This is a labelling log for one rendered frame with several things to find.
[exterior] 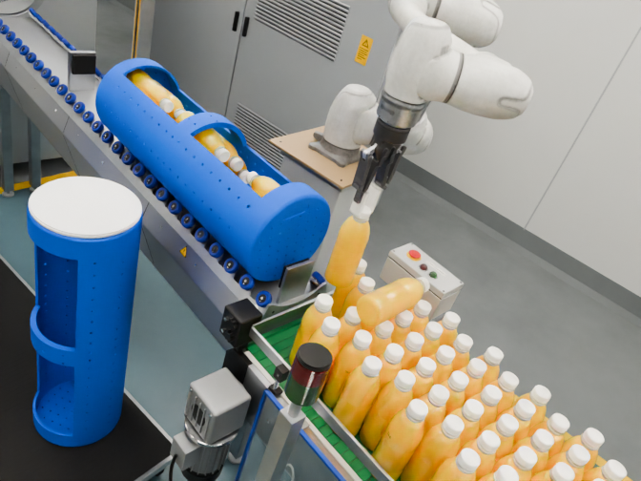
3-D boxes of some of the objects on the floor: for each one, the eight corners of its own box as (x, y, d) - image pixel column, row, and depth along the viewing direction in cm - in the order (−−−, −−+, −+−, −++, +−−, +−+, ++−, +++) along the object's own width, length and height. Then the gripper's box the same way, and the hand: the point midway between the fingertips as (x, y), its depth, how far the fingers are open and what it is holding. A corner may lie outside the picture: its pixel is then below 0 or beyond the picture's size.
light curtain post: (127, 230, 309) (159, -125, 215) (132, 236, 306) (167, -121, 212) (115, 232, 305) (144, -129, 211) (121, 239, 302) (153, -125, 208)
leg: (38, 186, 319) (36, 82, 284) (42, 192, 316) (41, 87, 281) (28, 188, 315) (24, 82, 280) (31, 194, 312) (29, 88, 277)
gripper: (406, 109, 126) (372, 197, 139) (356, 115, 115) (325, 210, 128) (431, 125, 122) (394, 214, 135) (382, 133, 111) (347, 228, 124)
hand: (365, 200), depth 130 cm, fingers closed on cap, 4 cm apart
